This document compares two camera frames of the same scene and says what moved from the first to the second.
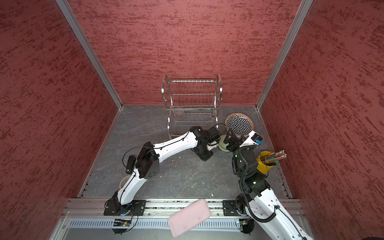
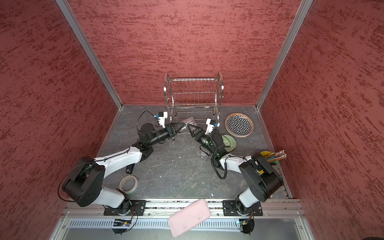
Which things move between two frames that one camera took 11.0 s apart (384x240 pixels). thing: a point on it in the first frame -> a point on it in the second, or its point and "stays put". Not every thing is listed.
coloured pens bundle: x=274 y=156 stays put
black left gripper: x=204 y=157 -> x=173 y=130
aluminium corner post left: x=90 y=51 stays put
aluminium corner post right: x=300 y=16 stays put
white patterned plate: x=239 y=124 stays put
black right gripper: x=236 y=142 -> x=199 y=138
